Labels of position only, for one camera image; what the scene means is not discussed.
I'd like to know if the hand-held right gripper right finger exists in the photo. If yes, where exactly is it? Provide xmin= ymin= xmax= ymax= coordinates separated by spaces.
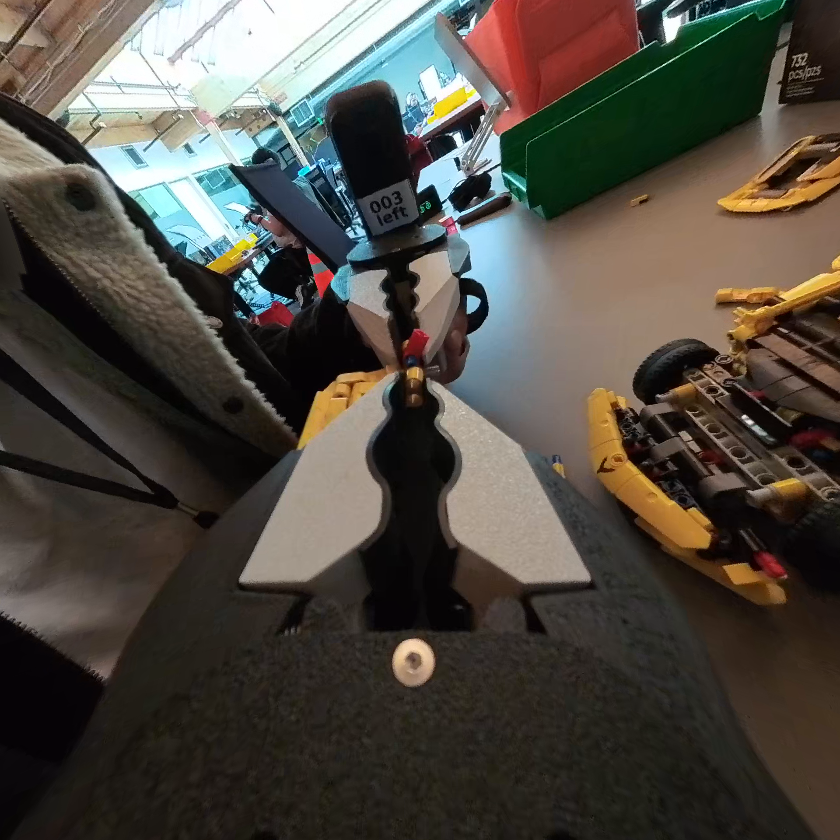
xmin=415 ymin=379 xmax=595 ymax=621

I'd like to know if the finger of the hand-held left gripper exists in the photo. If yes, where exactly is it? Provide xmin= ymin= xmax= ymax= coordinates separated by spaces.
xmin=346 ymin=268 xmax=404 ymax=366
xmin=408 ymin=253 xmax=462 ymax=366

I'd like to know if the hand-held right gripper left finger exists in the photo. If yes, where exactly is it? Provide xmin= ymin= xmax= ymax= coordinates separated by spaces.
xmin=238 ymin=373 xmax=416 ymax=621

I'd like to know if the yellow curved panel piece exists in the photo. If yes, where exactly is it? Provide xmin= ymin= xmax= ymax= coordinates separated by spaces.
xmin=297 ymin=371 xmax=395 ymax=450

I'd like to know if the yellow brick toy car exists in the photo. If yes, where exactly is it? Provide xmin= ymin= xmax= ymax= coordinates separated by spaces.
xmin=586 ymin=255 xmax=840 ymax=608

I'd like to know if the person's left forearm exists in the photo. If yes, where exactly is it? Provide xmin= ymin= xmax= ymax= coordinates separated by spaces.
xmin=248 ymin=289 xmax=395 ymax=421

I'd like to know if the grey panel desk lamp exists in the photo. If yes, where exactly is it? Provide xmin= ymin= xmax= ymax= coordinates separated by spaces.
xmin=433 ymin=13 xmax=513 ymax=177

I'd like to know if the grey desk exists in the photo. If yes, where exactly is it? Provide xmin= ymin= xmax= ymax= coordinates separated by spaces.
xmin=453 ymin=39 xmax=840 ymax=840

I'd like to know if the person's left hand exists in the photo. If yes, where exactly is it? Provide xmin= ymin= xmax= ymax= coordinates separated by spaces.
xmin=430 ymin=328 xmax=471 ymax=386

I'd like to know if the dark flat panel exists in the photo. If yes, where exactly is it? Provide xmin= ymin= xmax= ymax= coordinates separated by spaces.
xmin=228 ymin=161 xmax=349 ymax=270

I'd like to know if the dark cylinder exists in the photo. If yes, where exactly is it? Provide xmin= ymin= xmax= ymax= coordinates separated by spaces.
xmin=456 ymin=192 xmax=513 ymax=227

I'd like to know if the black pouch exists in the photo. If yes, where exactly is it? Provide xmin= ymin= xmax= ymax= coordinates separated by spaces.
xmin=448 ymin=171 xmax=493 ymax=211

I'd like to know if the red felt tote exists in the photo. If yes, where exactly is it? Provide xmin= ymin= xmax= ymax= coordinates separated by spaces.
xmin=462 ymin=0 xmax=641 ymax=135

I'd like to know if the person's white hoodie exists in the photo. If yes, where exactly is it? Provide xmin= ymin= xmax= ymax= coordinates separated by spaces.
xmin=0 ymin=289 xmax=224 ymax=680

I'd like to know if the person's black fleece-lined jacket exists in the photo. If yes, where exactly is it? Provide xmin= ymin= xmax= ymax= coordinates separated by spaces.
xmin=0 ymin=92 xmax=309 ymax=840

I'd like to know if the green plastic bin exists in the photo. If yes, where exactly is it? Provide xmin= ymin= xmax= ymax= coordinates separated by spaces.
xmin=499 ymin=0 xmax=788 ymax=221

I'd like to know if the dark toy car box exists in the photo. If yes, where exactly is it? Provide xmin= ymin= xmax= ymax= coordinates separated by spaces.
xmin=777 ymin=0 xmax=840 ymax=106

